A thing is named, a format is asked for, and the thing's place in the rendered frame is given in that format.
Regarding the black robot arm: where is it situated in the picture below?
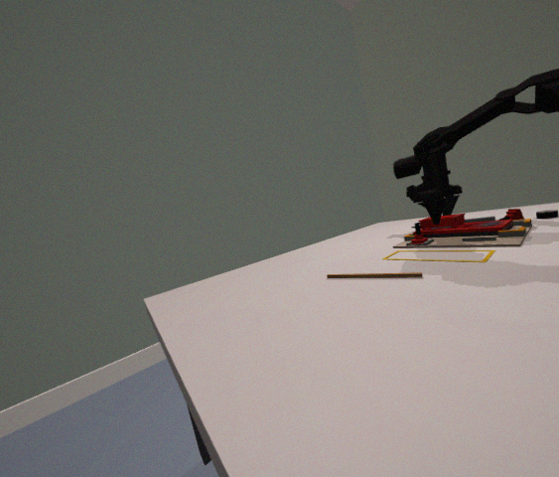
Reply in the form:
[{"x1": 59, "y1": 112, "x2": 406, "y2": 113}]
[{"x1": 393, "y1": 69, "x2": 559, "y2": 179}]

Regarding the black flat disc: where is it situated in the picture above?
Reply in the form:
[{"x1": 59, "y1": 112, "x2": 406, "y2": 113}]
[{"x1": 536, "y1": 210, "x2": 559, "y2": 219}]

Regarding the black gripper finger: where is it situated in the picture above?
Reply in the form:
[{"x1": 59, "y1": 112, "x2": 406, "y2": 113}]
[
  {"x1": 440, "y1": 195, "x2": 460, "y2": 216},
  {"x1": 418, "y1": 199, "x2": 445, "y2": 225}
]

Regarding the brown thin rod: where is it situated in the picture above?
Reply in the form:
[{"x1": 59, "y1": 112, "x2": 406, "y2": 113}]
[{"x1": 327, "y1": 272, "x2": 422, "y2": 278}]

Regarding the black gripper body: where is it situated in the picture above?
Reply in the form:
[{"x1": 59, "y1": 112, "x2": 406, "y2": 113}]
[{"x1": 412, "y1": 168, "x2": 462, "y2": 203}]

